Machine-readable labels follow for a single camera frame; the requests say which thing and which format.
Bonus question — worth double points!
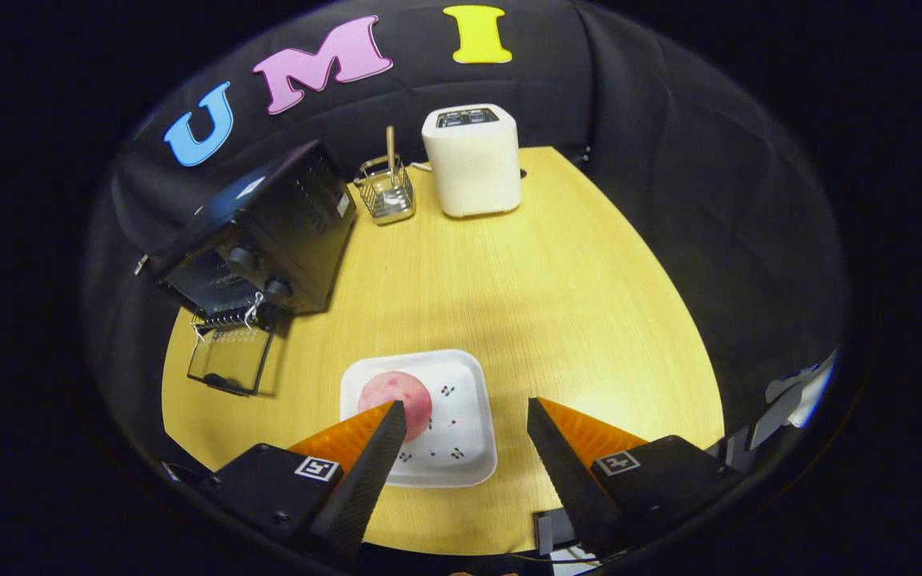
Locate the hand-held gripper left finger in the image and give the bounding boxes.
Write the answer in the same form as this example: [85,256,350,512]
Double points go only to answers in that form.
[163,400,408,565]

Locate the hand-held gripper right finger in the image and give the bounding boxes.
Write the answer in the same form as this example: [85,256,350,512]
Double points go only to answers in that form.
[527,397,746,558]

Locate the pink round food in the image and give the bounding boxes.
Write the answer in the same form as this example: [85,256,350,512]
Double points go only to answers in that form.
[358,370,433,442]

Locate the white square patterned plate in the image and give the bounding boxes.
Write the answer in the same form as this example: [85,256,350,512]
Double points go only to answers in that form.
[339,349,499,489]

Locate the black toaster oven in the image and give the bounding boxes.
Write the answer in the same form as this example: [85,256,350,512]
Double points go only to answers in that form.
[113,140,358,397]

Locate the white pop-up toaster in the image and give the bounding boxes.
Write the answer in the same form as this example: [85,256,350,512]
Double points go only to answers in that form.
[421,103,523,218]

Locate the white and grey object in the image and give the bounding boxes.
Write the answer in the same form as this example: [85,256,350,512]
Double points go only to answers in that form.
[749,348,838,450]

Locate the wire mesh utensil basket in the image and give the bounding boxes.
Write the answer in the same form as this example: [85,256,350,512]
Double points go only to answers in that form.
[354,154,416,226]

